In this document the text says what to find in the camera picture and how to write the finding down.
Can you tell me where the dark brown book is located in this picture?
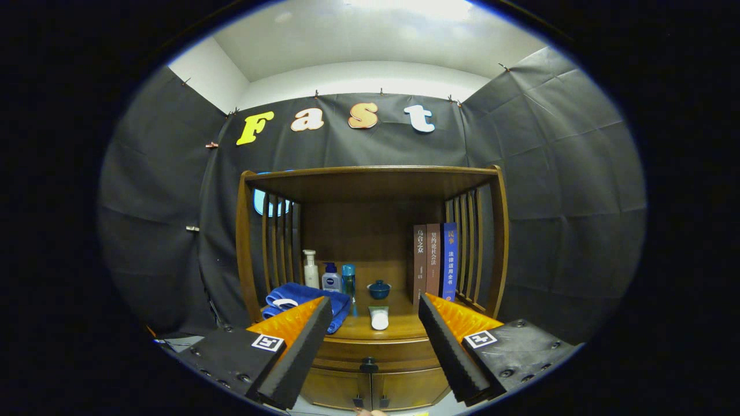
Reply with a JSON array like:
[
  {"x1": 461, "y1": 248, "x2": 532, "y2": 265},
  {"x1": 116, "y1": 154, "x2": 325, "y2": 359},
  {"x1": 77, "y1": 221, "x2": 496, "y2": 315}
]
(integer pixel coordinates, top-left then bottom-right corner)
[{"x1": 413, "y1": 225, "x2": 428, "y2": 307}]

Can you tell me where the wooden countertop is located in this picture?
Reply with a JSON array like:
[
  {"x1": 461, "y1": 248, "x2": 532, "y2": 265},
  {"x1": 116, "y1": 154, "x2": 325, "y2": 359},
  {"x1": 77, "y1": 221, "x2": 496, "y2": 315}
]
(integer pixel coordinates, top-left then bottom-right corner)
[{"x1": 318, "y1": 289, "x2": 431, "y2": 341}]

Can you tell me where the wooden cabinet door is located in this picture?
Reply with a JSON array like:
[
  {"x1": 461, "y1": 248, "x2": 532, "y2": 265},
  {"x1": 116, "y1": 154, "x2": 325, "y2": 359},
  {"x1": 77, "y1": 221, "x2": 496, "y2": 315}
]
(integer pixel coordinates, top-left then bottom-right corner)
[
  {"x1": 299, "y1": 367, "x2": 373, "y2": 412},
  {"x1": 371, "y1": 370, "x2": 452, "y2": 412}
]

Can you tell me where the white pump bottle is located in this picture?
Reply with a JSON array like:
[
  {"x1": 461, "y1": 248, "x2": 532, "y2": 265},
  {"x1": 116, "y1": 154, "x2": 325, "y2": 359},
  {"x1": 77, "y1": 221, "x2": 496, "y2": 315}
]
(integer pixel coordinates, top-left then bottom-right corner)
[{"x1": 302, "y1": 250, "x2": 320, "y2": 289}]

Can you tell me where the wooden cabinet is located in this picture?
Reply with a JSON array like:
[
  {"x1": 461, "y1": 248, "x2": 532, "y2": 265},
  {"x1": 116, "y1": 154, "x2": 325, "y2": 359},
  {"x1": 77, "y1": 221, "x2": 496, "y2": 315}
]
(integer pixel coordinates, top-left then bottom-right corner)
[{"x1": 236, "y1": 165, "x2": 509, "y2": 412}]

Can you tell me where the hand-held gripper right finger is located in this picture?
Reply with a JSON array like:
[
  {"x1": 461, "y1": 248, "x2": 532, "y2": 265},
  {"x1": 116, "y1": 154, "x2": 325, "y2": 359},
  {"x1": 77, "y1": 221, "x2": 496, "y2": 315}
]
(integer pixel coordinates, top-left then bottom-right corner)
[{"x1": 417, "y1": 292, "x2": 580, "y2": 407}]

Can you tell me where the blue folded towel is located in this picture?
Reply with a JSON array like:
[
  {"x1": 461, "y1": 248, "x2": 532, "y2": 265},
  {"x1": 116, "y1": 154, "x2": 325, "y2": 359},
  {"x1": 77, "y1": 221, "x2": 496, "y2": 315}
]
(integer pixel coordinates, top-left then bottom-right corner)
[{"x1": 261, "y1": 282, "x2": 352, "y2": 335}]

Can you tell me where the reddish brown book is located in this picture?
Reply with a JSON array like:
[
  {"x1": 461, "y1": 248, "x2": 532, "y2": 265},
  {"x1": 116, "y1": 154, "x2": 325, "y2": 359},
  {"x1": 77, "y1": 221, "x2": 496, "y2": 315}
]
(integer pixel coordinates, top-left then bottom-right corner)
[{"x1": 426, "y1": 224, "x2": 442, "y2": 296}]

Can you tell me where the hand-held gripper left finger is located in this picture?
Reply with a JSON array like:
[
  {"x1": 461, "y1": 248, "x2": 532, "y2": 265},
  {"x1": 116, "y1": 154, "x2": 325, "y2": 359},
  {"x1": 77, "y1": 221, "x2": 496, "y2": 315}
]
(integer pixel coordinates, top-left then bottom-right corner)
[{"x1": 173, "y1": 296, "x2": 334, "y2": 411}]

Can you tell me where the wooden drawer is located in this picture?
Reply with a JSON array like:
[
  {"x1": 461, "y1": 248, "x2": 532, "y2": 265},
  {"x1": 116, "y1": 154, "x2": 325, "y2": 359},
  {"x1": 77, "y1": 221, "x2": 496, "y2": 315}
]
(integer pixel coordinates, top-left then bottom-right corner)
[{"x1": 309, "y1": 338, "x2": 446, "y2": 373}]

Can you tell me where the blue book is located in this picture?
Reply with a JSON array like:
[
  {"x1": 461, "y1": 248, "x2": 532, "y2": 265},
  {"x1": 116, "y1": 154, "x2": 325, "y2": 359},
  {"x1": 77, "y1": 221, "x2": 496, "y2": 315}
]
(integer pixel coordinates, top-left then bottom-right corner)
[{"x1": 441, "y1": 222, "x2": 458, "y2": 302}]

